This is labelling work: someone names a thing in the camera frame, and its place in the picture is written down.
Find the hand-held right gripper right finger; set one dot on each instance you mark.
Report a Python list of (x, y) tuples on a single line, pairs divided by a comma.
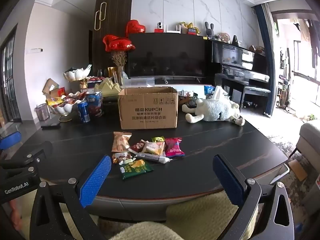
[(227, 180)]

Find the clear zip bag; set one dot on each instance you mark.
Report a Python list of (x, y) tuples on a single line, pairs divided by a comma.
[(138, 82)]

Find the orange snack packet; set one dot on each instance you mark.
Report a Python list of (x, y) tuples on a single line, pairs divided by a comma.
[(121, 142)]

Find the blue and red carton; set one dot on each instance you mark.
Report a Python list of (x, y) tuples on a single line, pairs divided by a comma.
[(95, 103)]

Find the dark red snack packet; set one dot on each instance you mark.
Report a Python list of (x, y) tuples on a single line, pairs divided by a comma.
[(137, 146)]

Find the brown cardboard box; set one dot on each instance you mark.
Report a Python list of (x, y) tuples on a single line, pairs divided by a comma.
[(147, 115)]

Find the dark green snack packet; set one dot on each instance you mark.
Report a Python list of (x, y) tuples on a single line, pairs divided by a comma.
[(135, 169)]

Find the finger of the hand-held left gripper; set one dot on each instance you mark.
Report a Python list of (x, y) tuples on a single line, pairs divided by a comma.
[(11, 138), (37, 151)]

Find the dark framed glass door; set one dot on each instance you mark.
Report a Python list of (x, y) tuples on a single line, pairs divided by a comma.
[(10, 80)]

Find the white security camera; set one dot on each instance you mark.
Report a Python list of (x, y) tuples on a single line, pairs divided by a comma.
[(159, 27)]

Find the yellow toy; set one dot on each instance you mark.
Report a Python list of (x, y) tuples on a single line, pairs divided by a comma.
[(190, 28)]

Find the white router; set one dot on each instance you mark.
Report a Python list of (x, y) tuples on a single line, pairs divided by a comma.
[(173, 30)]

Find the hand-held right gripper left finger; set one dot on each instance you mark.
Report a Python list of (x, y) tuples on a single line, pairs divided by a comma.
[(96, 180)]

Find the dark metronome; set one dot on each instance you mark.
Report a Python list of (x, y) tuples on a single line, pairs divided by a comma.
[(235, 41)]

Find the dried flower bunch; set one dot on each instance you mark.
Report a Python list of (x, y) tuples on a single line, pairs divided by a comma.
[(119, 58)]

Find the black phone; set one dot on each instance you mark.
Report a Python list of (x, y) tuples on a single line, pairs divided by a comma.
[(50, 125)]

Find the cream snack packet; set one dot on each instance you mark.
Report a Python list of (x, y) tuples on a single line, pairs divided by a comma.
[(153, 148)]

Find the pile of colourful snacks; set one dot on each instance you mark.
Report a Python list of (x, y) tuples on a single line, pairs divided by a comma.
[(62, 100)]

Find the gold loop wall decoration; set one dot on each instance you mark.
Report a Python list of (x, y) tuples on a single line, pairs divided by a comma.
[(100, 15)]

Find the grey rabbit toy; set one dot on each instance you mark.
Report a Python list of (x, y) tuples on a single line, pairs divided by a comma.
[(209, 31)]

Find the glass vase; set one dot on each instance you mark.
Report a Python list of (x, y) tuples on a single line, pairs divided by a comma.
[(119, 76)]

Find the open cardboard boxes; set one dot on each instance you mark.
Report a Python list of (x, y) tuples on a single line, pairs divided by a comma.
[(51, 87)]

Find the gold-ended white candy packet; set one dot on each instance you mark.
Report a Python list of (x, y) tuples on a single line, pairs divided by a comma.
[(121, 158)]

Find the pink snack packet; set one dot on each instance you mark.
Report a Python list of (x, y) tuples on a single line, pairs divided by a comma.
[(174, 148)]

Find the black piano bench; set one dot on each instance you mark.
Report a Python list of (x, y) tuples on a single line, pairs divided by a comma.
[(257, 90)]

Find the clear plastic bin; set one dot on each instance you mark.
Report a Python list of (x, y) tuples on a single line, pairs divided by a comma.
[(42, 112)]

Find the red heart balloon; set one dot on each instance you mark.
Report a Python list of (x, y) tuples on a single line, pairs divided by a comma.
[(108, 42), (122, 45), (135, 27)]

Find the black box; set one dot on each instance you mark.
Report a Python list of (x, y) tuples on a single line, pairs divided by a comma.
[(110, 103)]

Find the light grey sofa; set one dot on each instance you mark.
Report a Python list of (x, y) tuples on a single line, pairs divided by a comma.
[(310, 140)]

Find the white shell-shaped bowl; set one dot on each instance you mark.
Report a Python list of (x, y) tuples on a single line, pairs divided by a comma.
[(65, 108), (76, 73)]

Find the blue snack bag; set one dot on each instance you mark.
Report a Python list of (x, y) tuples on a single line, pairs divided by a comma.
[(208, 90)]

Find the small light green packet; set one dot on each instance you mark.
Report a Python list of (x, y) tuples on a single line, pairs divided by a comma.
[(158, 139)]

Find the black upright piano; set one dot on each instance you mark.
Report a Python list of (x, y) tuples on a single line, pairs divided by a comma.
[(237, 55)]

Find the small doll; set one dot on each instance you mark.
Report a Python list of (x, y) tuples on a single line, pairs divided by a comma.
[(224, 37)]

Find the blue drink can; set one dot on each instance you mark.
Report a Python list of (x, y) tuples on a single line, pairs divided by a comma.
[(83, 111)]

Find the white plush sheep toy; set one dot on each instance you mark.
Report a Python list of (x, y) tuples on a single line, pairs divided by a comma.
[(215, 110)]

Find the cream fuzzy clothing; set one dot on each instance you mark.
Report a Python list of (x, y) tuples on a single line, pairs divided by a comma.
[(195, 212)]

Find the yellow mountain-shaped ornament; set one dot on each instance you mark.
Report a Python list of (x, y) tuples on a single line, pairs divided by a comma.
[(107, 88)]

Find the long white snack packet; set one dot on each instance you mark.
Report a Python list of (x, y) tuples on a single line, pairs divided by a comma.
[(153, 158)]

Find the tan box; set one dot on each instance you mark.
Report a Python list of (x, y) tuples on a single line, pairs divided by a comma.
[(298, 170)]

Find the white wall switch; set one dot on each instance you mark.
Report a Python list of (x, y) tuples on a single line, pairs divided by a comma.
[(35, 50)]

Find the black flat television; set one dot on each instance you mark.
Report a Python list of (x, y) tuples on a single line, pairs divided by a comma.
[(170, 55)]

